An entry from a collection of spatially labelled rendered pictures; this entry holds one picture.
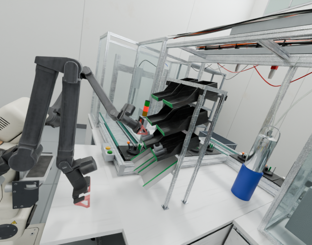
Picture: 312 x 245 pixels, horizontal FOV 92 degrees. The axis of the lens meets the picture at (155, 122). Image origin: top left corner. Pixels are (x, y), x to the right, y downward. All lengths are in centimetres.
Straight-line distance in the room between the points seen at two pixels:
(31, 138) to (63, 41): 341
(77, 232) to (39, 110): 60
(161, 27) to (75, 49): 208
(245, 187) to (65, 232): 126
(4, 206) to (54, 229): 27
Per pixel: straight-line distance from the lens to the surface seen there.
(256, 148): 142
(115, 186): 117
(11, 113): 84
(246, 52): 197
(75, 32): 400
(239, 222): 134
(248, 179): 149
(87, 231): 96
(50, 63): 61
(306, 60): 173
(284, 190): 124
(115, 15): 409
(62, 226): 99
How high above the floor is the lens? 163
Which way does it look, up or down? 16 degrees down
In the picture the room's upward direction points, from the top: 14 degrees clockwise
